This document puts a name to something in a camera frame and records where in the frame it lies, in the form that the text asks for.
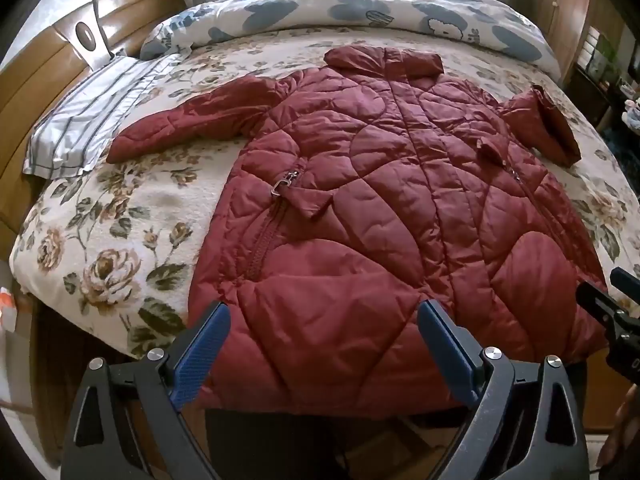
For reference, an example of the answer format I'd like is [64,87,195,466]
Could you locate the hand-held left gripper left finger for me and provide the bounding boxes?
[60,301,232,480]

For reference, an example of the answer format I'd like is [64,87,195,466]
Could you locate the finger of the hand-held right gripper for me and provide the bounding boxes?
[610,267,640,307]
[575,280,627,333]

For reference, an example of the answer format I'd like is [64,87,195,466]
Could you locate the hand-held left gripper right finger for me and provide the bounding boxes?
[417,300,591,480]

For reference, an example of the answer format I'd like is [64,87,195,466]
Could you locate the red quilted jacket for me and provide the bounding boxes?
[106,45,608,418]

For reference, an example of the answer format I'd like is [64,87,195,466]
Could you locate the person's right hand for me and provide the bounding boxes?
[596,387,640,468]

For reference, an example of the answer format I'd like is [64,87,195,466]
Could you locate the floral bed blanket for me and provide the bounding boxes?
[9,30,640,361]

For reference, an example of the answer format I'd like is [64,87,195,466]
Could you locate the orange white packet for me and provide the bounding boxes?
[0,287,18,333]

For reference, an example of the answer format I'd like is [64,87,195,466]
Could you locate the dark cluttered shelf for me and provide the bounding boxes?
[570,25,640,131]

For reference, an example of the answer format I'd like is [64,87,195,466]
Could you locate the striped white pillow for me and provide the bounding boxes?
[22,52,186,181]

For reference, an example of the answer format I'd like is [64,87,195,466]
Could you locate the wooden wardrobe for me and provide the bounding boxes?
[492,0,626,81]

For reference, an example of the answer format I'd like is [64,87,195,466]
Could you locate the wooden headboard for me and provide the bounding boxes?
[0,0,188,231]

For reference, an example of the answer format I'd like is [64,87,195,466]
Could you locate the blue printed white duvet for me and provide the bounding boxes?
[140,0,561,81]

